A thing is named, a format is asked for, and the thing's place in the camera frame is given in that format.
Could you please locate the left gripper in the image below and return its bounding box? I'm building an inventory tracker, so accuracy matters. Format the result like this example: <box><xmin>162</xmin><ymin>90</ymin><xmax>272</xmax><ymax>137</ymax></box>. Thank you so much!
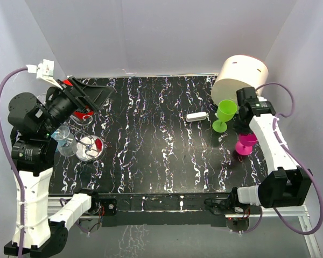
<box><xmin>39</xmin><ymin>75</ymin><xmax>114</xmax><ymax>135</ymax></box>

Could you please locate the magenta wine glass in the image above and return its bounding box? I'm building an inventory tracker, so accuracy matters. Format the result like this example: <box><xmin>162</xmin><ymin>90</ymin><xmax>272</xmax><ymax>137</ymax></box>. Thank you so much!
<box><xmin>235</xmin><ymin>134</ymin><xmax>258</xmax><ymax>156</ymax></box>

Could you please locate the green wine glass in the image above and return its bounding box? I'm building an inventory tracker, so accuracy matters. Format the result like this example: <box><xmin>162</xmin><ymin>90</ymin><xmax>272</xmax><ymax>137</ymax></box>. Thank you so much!
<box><xmin>212</xmin><ymin>99</ymin><xmax>237</xmax><ymax>133</ymax></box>

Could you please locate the red wine glass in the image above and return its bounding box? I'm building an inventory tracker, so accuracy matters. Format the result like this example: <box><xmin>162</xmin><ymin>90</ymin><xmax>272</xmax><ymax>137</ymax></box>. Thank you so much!
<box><xmin>62</xmin><ymin>80</ymin><xmax>94</xmax><ymax>120</ymax></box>

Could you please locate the clear wine glass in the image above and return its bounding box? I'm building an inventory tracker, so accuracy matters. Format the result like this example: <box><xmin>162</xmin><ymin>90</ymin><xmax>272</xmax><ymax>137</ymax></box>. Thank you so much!
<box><xmin>56</xmin><ymin>125</ymin><xmax>77</xmax><ymax>157</ymax></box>

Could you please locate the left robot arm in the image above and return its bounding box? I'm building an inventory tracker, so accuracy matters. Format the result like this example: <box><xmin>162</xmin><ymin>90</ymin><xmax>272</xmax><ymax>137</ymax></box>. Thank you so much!
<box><xmin>4</xmin><ymin>77</ymin><xmax>114</xmax><ymax>257</ymax></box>

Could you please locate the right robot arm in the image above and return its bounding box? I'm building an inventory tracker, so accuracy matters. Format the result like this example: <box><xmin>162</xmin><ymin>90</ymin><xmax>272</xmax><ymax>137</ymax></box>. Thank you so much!
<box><xmin>229</xmin><ymin>87</ymin><xmax>311</xmax><ymax>213</ymax></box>

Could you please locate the blue wine glass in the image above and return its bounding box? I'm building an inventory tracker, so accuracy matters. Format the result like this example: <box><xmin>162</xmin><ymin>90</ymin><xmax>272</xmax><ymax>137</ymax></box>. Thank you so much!
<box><xmin>51</xmin><ymin>130</ymin><xmax>62</xmax><ymax>141</ymax></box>

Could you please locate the chrome wine glass rack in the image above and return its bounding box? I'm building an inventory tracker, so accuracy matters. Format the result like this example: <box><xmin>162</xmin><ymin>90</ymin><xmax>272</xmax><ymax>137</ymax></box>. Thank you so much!
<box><xmin>62</xmin><ymin>115</ymin><xmax>105</xmax><ymax>162</ymax></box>

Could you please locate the small white rectangular block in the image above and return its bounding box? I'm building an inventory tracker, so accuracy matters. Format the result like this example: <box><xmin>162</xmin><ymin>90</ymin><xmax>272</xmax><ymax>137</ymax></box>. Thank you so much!
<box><xmin>186</xmin><ymin>112</ymin><xmax>207</xmax><ymax>122</ymax></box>

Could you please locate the white cylindrical container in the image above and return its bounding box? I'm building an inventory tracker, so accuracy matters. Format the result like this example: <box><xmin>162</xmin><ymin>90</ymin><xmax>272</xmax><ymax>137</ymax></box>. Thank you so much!
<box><xmin>210</xmin><ymin>55</ymin><xmax>269</xmax><ymax>105</ymax></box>

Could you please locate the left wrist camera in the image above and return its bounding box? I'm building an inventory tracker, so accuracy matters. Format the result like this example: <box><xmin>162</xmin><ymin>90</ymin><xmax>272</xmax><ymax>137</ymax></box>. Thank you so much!
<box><xmin>25</xmin><ymin>59</ymin><xmax>62</xmax><ymax>89</ymax></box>

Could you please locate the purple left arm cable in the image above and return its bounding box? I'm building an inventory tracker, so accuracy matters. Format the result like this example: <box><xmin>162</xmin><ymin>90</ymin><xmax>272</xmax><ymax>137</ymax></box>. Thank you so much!
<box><xmin>0</xmin><ymin>67</ymin><xmax>29</xmax><ymax>258</ymax></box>

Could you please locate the black front mounting rail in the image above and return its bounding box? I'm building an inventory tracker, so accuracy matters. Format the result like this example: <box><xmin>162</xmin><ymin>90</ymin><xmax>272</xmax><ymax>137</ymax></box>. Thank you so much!
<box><xmin>48</xmin><ymin>191</ymin><xmax>262</xmax><ymax>229</ymax></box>

